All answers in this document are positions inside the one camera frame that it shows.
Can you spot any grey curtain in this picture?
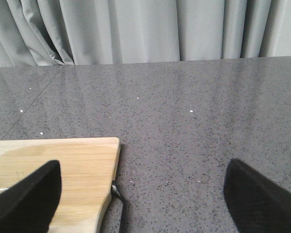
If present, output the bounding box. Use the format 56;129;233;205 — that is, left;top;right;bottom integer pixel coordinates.
0;0;291;67

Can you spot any black cutting board handle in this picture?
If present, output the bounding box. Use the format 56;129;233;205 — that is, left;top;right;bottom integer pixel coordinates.
111;181;127;233

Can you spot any wooden cutting board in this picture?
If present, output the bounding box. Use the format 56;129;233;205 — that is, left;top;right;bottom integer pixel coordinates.
0;137;120;233

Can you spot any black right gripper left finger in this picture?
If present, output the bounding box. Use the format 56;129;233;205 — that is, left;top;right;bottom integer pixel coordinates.
0;160;62;233

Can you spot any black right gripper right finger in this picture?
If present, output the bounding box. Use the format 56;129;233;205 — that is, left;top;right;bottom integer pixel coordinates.
224;159;291;233

